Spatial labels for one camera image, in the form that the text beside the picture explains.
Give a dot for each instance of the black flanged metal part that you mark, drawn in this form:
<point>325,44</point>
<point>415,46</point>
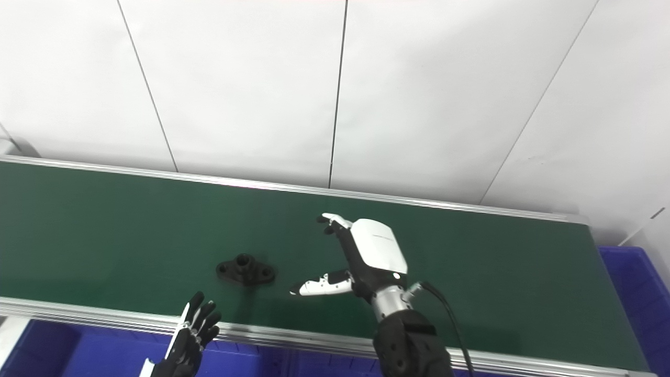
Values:
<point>245,271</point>

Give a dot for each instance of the green conveyor belt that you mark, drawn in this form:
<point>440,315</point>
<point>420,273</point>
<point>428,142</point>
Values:
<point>131,230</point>
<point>293,340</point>

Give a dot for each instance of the blue plastic bin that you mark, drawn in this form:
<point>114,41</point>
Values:
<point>94,353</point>
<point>324,365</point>
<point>641,303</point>

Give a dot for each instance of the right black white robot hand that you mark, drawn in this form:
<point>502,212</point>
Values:
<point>377,248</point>

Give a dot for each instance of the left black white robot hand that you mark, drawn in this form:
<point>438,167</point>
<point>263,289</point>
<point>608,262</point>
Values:
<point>183,345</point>

